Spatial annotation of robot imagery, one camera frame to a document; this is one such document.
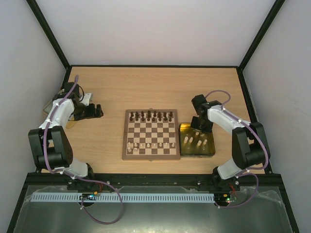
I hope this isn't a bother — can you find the gold metal tin tray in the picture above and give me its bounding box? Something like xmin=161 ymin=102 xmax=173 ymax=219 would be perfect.
xmin=179 ymin=123 xmax=216 ymax=158

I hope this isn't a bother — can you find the wooden chess board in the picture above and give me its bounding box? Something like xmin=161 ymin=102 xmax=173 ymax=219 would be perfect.
xmin=122 ymin=109 xmax=181 ymax=161

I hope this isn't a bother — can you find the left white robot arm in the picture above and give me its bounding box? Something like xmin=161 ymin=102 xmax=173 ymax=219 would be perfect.
xmin=28 ymin=81 xmax=104 ymax=180

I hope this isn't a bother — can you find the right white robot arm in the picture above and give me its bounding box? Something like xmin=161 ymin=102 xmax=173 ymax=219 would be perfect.
xmin=190 ymin=94 xmax=270 ymax=190

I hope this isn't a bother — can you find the silver metal tin lid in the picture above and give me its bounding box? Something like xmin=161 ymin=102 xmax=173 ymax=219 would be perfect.
xmin=42 ymin=88 xmax=78 ymax=129

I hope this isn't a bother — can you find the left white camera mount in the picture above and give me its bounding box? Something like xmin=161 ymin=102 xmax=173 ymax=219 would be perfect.
xmin=80 ymin=93 xmax=93 ymax=106

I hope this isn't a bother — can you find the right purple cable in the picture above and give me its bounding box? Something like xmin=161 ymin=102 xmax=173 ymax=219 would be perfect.
xmin=205 ymin=90 xmax=272 ymax=209

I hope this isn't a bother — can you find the purple cable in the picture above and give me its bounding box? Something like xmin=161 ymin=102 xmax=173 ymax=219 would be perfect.
xmin=205 ymin=90 xmax=272 ymax=209
xmin=42 ymin=74 xmax=124 ymax=224

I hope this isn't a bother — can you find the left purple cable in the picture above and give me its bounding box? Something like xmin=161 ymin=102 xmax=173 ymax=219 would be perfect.
xmin=42 ymin=74 xmax=124 ymax=224

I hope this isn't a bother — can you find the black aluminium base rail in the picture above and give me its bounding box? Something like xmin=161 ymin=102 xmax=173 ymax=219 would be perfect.
xmin=24 ymin=172 xmax=282 ymax=192

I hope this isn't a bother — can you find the grey slotted cable duct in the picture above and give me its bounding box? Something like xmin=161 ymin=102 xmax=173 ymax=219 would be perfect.
xmin=31 ymin=192 xmax=214 ymax=203

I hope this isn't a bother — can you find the left black frame post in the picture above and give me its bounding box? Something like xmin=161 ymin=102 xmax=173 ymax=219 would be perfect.
xmin=26 ymin=0 xmax=70 ymax=70

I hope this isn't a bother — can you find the black frame post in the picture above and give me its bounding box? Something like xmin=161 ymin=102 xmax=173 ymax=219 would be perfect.
xmin=26 ymin=0 xmax=70 ymax=70
xmin=238 ymin=0 xmax=285 ymax=73

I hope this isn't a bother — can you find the right black frame post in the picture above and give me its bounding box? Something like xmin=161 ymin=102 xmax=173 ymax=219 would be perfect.
xmin=238 ymin=0 xmax=285 ymax=73

